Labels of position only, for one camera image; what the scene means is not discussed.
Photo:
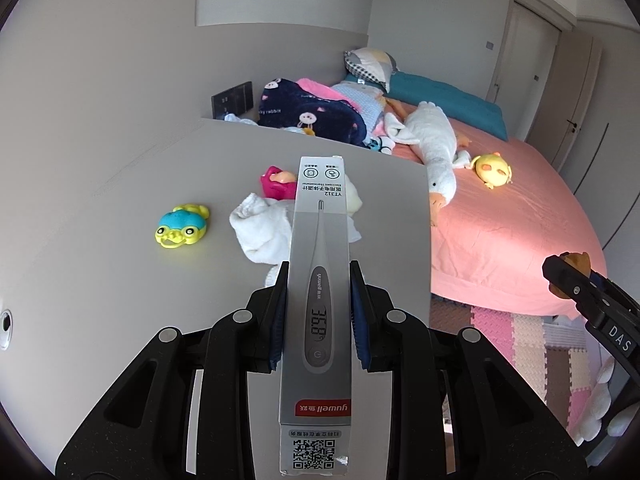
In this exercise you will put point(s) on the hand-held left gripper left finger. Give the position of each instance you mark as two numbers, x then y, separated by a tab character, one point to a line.
277	320

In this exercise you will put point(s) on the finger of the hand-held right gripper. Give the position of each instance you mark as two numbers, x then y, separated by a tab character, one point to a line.
570	282

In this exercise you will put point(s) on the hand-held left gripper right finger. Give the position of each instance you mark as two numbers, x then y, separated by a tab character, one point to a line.
357	320

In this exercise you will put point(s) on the brown bear plush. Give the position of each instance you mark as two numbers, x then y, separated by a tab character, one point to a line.
580	261

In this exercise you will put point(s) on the grey thermometer box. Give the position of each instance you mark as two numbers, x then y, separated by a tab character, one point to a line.
315	240

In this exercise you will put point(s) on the person's white fleece clothing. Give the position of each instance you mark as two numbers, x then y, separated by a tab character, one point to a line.
597	400

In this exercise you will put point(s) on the bed with pink sheet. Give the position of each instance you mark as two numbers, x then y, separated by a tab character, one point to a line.
500	240

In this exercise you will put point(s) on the pastel foam floor mats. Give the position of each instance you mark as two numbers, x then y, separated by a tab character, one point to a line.
500	335

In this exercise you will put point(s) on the white towel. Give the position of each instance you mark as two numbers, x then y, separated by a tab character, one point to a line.
260	230

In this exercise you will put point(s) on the pink plastic toy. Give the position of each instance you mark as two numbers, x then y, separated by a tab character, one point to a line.
272	185

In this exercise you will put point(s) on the blue yellow frog toy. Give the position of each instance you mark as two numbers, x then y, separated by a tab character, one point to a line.
181	225

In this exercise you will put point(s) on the yellow chick plush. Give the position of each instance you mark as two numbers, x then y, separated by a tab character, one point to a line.
492	170

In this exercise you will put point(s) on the small black white toy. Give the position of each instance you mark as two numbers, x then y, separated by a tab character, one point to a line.
380	145

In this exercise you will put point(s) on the white goose plush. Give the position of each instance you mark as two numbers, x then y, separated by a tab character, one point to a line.
435	145

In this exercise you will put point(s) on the small yellow toy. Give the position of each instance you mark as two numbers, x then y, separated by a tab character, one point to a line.
310	131

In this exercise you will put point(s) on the white plush toy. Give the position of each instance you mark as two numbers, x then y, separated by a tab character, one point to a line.
397	130

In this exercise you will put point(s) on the navy printed blanket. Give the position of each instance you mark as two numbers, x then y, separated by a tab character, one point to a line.
320	120

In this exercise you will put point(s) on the small white cloth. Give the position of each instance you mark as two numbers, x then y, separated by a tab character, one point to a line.
240	120

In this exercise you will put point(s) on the light blue blanket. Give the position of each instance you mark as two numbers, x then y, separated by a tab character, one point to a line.
367	107

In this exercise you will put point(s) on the orange plush toy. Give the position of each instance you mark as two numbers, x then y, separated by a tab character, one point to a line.
395	107

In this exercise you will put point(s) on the teal pillow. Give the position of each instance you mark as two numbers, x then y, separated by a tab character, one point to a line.
450	102

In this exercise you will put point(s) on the black box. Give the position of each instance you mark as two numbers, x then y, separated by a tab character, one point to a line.
231	100

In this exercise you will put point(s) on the white door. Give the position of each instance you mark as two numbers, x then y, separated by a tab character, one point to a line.
530	60

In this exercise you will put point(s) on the pink blanket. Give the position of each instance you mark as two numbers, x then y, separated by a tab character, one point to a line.
315	87

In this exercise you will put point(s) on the checkered patchwork pillow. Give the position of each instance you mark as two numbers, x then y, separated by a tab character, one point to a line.
372	65

